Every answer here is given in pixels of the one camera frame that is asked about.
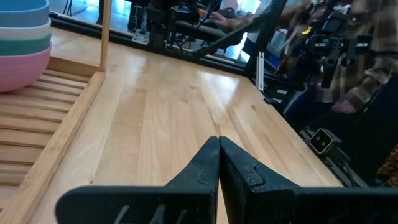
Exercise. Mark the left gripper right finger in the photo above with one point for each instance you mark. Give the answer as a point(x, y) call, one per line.
point(264, 202)

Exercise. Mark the pink bowl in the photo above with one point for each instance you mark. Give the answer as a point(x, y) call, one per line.
point(18, 71)

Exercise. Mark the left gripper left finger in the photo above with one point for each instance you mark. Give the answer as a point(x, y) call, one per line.
point(192, 199)

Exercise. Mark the silver metal bracket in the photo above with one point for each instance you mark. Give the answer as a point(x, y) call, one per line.
point(260, 71)

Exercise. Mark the person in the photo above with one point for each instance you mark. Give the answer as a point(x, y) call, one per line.
point(382, 37)

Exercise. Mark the blue bowl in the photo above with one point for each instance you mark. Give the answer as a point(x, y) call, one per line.
point(21, 15)

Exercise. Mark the teal bowl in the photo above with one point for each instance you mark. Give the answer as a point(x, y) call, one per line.
point(21, 46)

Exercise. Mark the orange patterned fabric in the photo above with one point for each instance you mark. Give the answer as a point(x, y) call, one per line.
point(390, 165)

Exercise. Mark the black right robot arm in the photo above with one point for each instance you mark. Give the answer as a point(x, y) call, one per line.
point(158, 34)

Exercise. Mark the small square camera box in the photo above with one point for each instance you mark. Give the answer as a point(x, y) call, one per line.
point(321, 141)

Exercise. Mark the white bowl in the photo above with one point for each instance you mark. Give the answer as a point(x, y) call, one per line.
point(21, 32)

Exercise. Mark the wooden slatted shelf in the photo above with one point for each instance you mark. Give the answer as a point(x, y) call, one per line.
point(37, 130)

